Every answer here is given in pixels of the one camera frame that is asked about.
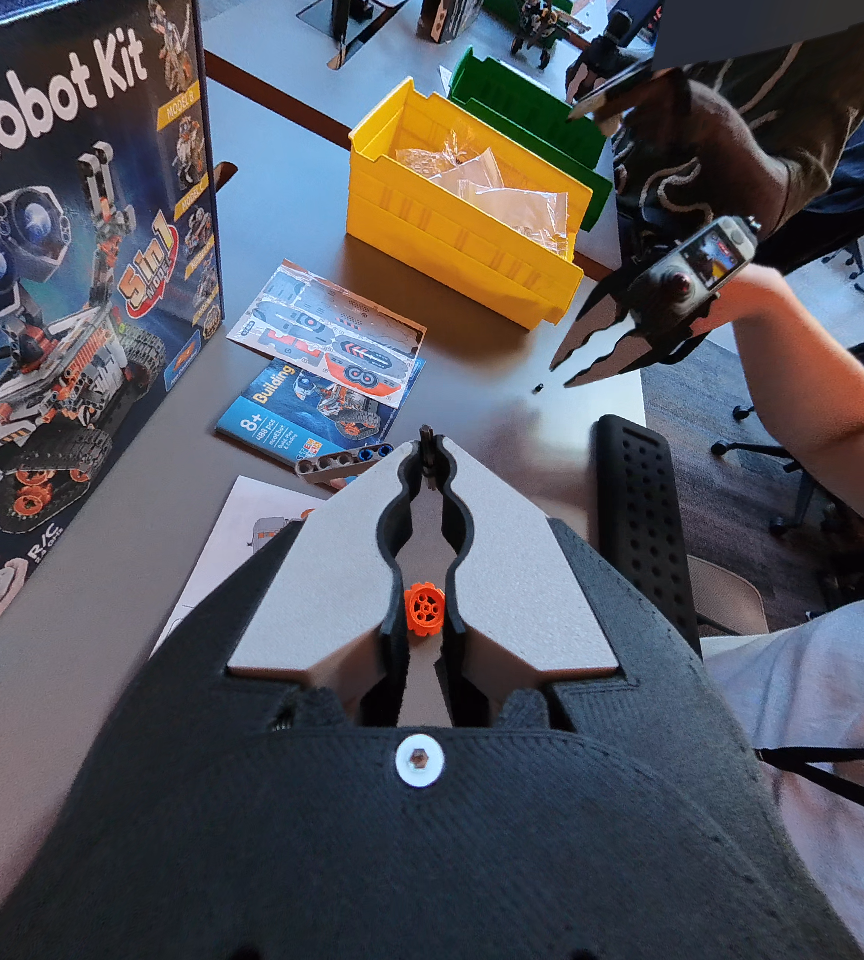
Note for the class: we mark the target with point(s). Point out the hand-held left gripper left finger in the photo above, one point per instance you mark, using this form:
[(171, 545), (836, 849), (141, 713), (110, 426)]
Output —
[(312, 600)]

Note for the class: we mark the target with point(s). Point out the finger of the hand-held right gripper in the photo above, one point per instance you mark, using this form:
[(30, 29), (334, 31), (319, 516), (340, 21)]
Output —
[(604, 326), (634, 356)]

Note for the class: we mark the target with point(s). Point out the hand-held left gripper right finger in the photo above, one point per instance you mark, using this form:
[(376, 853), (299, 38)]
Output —
[(537, 600)]

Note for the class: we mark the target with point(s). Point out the grey perforated brick beam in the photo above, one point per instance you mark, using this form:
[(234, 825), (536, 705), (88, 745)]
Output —
[(334, 463)]

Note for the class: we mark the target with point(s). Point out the black axle rod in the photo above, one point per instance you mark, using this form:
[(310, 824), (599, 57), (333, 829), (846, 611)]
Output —
[(429, 457)]

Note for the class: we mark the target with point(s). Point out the person's right forearm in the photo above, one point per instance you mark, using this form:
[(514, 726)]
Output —
[(814, 390)]

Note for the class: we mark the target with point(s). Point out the grey desk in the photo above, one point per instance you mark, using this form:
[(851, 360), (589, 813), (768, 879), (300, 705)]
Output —
[(289, 210)]

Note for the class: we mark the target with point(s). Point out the white open instruction booklet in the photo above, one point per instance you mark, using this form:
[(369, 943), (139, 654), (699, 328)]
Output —
[(229, 540)]

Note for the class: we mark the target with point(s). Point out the orange gear wheel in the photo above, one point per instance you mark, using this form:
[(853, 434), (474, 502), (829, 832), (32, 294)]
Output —
[(424, 607)]

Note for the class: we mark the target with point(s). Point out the clear plastic parts bag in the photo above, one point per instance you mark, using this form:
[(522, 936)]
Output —
[(514, 202), (432, 159)]

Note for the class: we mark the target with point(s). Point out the blue kit manual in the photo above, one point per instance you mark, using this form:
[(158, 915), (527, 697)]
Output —
[(267, 420)]

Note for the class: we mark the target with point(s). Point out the grey chair seat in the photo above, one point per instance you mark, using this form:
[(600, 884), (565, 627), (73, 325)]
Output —
[(728, 600)]

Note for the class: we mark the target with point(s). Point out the black caster chair base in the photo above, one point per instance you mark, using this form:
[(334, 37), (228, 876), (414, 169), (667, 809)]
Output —
[(799, 487)]

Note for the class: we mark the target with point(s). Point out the yellow plastic bin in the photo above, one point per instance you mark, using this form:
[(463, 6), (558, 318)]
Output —
[(417, 225)]

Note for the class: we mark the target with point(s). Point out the green plastic bin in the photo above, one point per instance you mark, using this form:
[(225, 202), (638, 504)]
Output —
[(529, 105)]

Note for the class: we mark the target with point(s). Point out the grey orange sticker sheet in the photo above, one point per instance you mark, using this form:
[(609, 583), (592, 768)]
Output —
[(319, 322)]

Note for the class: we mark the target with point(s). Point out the person's white t-shirt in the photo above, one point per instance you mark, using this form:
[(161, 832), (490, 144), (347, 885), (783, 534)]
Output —
[(814, 690)]

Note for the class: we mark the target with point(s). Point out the brick plane model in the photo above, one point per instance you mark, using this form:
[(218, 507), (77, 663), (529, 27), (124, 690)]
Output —
[(540, 30)]

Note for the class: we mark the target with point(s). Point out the dark kit box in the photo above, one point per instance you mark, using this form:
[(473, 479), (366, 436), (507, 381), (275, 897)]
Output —
[(450, 19)]

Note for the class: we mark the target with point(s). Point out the blue robot kit box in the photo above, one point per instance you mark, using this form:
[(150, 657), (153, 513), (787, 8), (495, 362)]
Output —
[(64, 300)]

